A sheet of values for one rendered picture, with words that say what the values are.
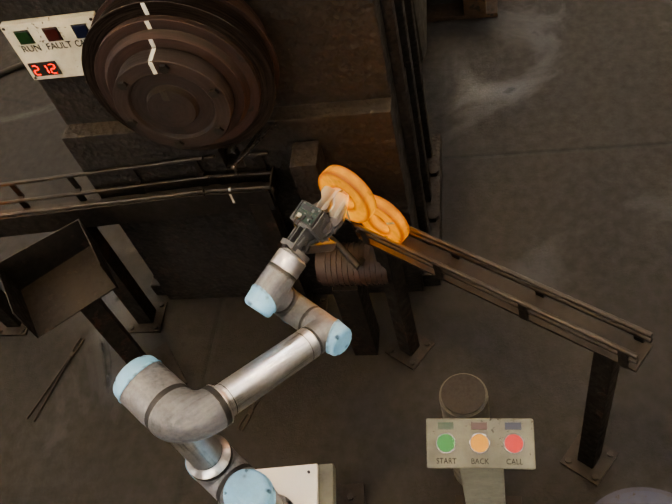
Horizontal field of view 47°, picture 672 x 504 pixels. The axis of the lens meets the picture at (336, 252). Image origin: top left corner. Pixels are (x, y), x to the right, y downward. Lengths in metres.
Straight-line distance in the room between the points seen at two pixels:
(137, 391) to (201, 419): 0.15
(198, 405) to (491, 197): 1.69
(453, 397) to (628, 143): 1.53
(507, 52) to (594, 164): 0.74
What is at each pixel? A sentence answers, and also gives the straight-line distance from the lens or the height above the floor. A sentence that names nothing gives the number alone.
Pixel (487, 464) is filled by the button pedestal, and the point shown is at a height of 0.58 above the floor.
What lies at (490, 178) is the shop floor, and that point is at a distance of 3.02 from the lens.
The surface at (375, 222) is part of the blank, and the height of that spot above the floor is 0.68.
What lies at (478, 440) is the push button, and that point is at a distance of 1.80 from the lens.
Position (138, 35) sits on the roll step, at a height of 1.28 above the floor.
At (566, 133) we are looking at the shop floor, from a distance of 3.18.
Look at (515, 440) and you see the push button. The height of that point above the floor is 0.61.
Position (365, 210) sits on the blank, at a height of 0.91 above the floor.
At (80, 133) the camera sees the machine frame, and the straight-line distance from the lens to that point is 2.36.
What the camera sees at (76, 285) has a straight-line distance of 2.36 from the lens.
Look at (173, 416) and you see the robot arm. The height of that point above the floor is 0.95.
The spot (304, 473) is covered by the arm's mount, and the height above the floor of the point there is 0.32.
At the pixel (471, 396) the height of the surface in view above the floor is 0.52.
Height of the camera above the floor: 2.28
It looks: 52 degrees down
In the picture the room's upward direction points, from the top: 18 degrees counter-clockwise
